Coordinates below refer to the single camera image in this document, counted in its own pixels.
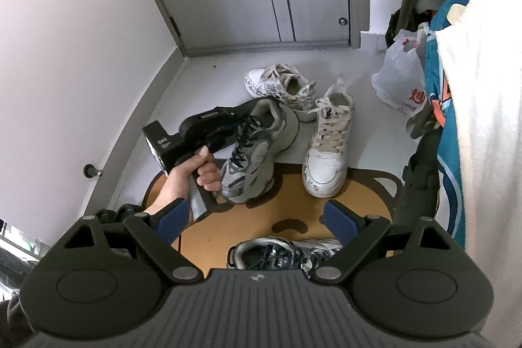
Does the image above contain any black slipper near door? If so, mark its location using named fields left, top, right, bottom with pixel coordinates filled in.
left=179, top=98, right=260, bottom=145

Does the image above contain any white sneaker with beige laces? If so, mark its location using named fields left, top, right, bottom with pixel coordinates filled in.
left=302, top=78, right=355, bottom=199

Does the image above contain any white patterned sneaker far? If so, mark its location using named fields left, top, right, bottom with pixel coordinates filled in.
left=244, top=64, right=317, bottom=123

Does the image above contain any white cloth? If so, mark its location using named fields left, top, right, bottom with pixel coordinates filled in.
left=435, top=0, right=521, bottom=347

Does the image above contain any person left hand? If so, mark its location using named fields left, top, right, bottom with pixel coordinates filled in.
left=144, top=146, right=221, bottom=216

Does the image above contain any black chunky clog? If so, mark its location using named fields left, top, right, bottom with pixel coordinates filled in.
left=96, top=203, right=144, bottom=224

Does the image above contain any dark slipper under rack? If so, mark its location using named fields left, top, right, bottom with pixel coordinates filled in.
left=393, top=127, right=442, bottom=226

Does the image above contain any orange cat-shaped floor mat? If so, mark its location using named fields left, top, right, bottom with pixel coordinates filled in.
left=141, top=158, right=406, bottom=278

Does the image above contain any white plastic bag red print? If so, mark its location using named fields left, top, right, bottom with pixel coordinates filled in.
left=371, top=23, right=429, bottom=116

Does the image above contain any grey sneaker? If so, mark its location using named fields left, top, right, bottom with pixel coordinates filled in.
left=220, top=97, right=300, bottom=204
left=226, top=237, right=343, bottom=274

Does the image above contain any wall door stopper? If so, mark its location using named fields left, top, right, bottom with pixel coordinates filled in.
left=82, top=163, right=103, bottom=178

